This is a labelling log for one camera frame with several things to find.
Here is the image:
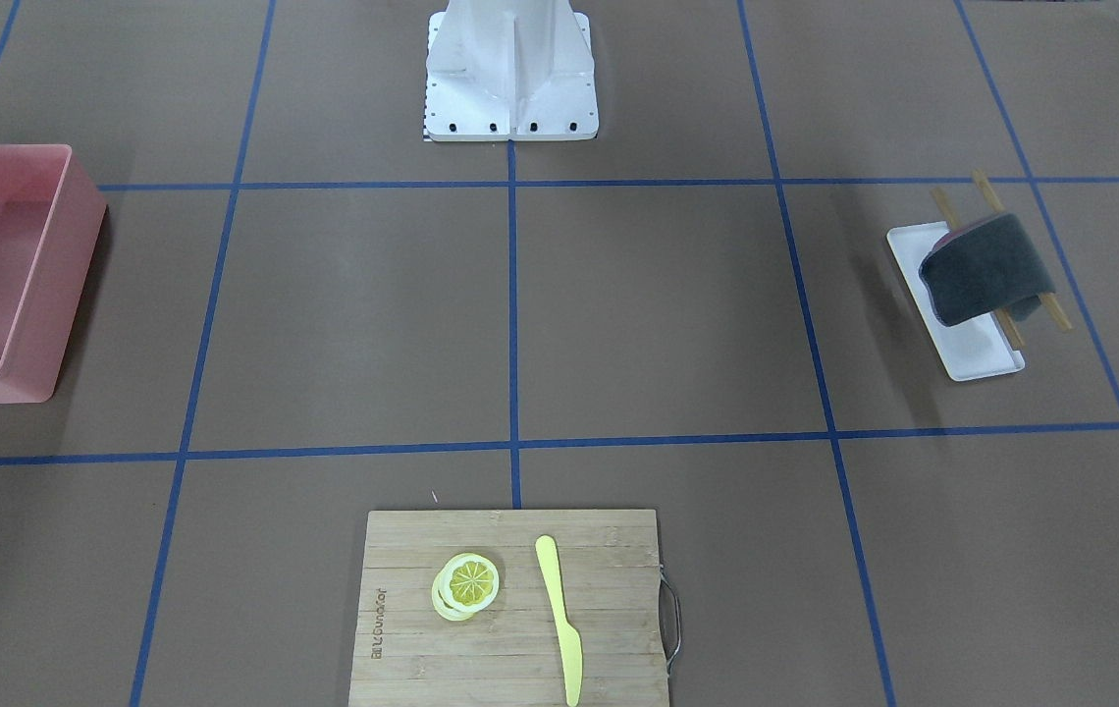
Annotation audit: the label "grey pink cleaning cloth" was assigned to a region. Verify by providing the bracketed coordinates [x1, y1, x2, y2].
[919, 213, 1056, 327]

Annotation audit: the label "white rack tray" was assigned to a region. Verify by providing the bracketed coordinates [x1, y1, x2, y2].
[886, 221, 1026, 381]

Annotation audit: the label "yellow plastic knife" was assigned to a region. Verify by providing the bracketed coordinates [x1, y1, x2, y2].
[534, 534, 585, 706]

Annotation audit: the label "bamboo cutting board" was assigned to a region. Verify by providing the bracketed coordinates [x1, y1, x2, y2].
[348, 509, 670, 706]

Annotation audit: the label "yellow lemon slices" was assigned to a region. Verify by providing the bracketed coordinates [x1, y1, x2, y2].
[430, 552, 501, 623]

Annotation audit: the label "pink plastic bin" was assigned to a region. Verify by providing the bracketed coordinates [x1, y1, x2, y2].
[0, 144, 107, 404]

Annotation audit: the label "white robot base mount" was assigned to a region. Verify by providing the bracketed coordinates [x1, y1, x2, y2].
[422, 1, 600, 142]

